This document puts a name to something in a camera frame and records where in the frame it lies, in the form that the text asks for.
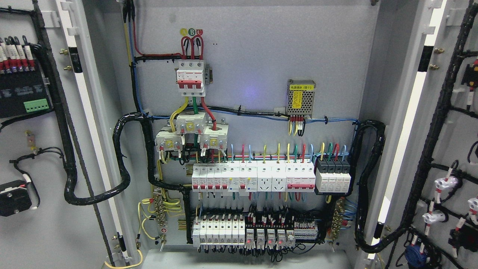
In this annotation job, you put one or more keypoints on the grey cabinet door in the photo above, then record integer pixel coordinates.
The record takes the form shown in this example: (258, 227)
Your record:
(56, 235)
(417, 178)

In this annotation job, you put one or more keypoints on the black surge protector block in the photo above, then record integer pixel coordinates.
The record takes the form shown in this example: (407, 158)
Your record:
(332, 177)

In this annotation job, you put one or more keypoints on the relay row with red LEDs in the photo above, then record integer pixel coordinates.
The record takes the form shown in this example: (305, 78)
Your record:
(262, 239)

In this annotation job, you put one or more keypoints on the white current transformer group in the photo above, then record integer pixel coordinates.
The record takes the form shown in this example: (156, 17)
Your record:
(189, 125)

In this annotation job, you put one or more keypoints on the metal mesh power supply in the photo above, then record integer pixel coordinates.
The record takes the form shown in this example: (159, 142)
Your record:
(300, 97)

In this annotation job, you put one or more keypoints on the white mini breaker row bottom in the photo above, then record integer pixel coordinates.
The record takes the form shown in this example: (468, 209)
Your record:
(219, 231)

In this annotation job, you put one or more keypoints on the white socket breaker row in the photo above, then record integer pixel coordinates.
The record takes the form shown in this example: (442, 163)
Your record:
(253, 176)

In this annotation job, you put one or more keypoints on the red white main breaker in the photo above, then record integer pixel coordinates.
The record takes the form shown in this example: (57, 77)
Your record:
(193, 76)

